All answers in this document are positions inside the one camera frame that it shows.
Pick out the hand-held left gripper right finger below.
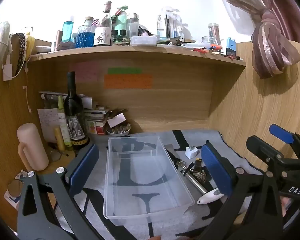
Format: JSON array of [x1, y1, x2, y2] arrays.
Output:
[[197, 140, 285, 240]]

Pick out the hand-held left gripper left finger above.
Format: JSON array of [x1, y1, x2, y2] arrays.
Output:
[[17, 144, 108, 240]]

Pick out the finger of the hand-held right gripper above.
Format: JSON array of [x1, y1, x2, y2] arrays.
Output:
[[245, 135, 290, 172], [269, 124, 300, 159]]

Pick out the silver metal tube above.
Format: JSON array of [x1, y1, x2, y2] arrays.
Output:
[[181, 169, 208, 194]]

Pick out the black bar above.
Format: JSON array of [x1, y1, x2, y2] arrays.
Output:
[[181, 162, 195, 174]]

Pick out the white handheld device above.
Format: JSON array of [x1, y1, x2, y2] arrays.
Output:
[[197, 188, 227, 205]]

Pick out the white plug adapter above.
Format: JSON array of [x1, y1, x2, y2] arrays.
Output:
[[185, 145, 198, 159]]

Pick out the clear plastic bin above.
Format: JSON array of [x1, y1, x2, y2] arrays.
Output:
[[104, 134, 195, 219]]

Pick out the small brown box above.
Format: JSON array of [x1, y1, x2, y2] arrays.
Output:
[[194, 158, 204, 173]]

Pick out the yellow lip balm tube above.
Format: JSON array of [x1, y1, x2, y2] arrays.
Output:
[[54, 127, 65, 152]]

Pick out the yellow-green spray bottle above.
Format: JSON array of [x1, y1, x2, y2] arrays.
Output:
[[57, 95, 73, 150]]

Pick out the white bowl of stones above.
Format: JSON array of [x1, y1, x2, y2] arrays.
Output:
[[106, 124, 131, 137]]

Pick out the wine bottle with elephant label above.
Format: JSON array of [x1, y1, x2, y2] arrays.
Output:
[[63, 71, 90, 151]]

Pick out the white card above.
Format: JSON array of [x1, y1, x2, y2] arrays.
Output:
[[107, 113, 126, 128]]

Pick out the handwritten paper note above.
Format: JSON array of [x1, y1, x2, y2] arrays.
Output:
[[37, 107, 63, 143]]

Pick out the beige mug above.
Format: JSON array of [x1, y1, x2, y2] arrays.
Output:
[[17, 123, 49, 172]]

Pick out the dark hair clip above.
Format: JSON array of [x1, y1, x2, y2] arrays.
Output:
[[109, 108, 128, 118]]

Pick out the grey mat with black letters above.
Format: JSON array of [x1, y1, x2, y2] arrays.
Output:
[[49, 129, 263, 240]]

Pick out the rolled newspaper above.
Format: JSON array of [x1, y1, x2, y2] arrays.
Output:
[[39, 91, 93, 108]]

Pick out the cartoon sticker card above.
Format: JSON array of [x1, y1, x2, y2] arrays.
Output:
[[4, 170, 28, 210]]

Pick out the mauve curtain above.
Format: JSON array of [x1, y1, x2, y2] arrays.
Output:
[[210, 0, 300, 79]]

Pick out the pink sticky note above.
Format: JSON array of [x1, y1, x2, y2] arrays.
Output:
[[69, 61, 99, 82]]

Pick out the orange sticky note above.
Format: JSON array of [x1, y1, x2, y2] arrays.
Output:
[[104, 74, 153, 89]]

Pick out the blue box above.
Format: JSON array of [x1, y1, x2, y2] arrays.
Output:
[[226, 37, 236, 55]]

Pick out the green sticky note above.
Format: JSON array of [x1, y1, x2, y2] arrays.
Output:
[[107, 67, 142, 75]]

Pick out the pile of pens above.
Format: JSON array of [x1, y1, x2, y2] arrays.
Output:
[[185, 42, 240, 60]]

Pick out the tall glass jar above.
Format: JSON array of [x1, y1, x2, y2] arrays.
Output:
[[208, 23, 220, 46]]

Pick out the white paper tag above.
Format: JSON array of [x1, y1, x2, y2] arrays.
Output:
[[2, 64, 13, 81]]

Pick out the wooden shelf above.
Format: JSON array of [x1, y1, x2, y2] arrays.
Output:
[[27, 39, 247, 135]]

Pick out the blue faceted glass bottle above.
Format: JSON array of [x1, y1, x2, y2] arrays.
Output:
[[76, 17, 96, 48]]

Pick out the brown tube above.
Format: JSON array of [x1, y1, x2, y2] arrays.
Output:
[[55, 30, 63, 52]]

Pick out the clear bottle with illustrated label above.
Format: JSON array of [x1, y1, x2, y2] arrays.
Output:
[[94, 1, 113, 47]]

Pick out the patterned headbands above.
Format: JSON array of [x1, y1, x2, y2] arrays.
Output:
[[11, 31, 35, 78]]

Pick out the dark ink bottles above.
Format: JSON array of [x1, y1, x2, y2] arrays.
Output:
[[113, 29, 128, 44]]

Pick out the tall blue bottle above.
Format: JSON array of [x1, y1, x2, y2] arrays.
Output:
[[62, 15, 75, 43]]

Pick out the white plastic box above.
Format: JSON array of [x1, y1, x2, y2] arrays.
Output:
[[130, 36, 157, 47]]

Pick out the clear cup with metal lid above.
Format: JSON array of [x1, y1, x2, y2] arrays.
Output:
[[127, 12, 140, 38]]

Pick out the mint green pump bottle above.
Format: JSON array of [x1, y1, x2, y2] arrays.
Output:
[[114, 5, 128, 32]]

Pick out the clear plastic bottles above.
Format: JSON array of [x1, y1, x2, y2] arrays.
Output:
[[157, 6, 184, 39]]

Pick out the white plush toy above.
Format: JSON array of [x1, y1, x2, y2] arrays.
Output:
[[0, 21, 10, 63]]

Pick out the thin white cord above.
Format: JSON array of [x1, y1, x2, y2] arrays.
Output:
[[22, 62, 32, 113]]

